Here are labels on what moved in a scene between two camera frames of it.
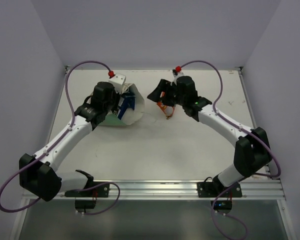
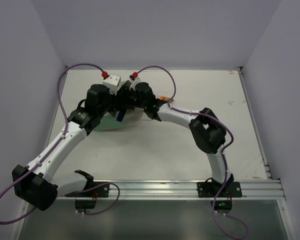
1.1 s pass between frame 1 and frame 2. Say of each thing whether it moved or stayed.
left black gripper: stayed
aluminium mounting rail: stayed
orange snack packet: moved
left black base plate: stayed
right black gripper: moved
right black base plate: stayed
